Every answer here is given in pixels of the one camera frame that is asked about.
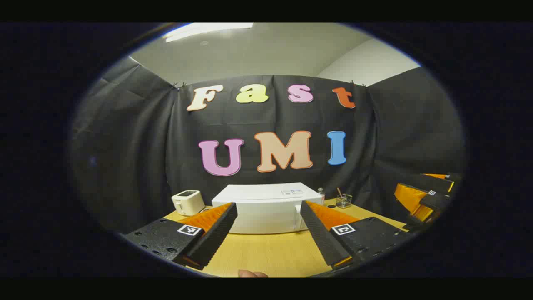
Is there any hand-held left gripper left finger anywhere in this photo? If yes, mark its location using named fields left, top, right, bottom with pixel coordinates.
left=122, top=202, right=238, bottom=271

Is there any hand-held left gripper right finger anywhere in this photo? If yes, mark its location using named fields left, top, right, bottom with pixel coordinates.
left=300, top=200, right=413, bottom=269

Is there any white microwave oven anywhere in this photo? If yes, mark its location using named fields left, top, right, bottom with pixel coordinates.
left=211, top=182, right=324, bottom=235

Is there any black backdrop cloth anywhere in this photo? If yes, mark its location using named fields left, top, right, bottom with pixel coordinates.
left=71, top=56, right=465, bottom=234

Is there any white toaster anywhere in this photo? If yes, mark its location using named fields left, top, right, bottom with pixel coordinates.
left=171, top=190, right=206, bottom=216

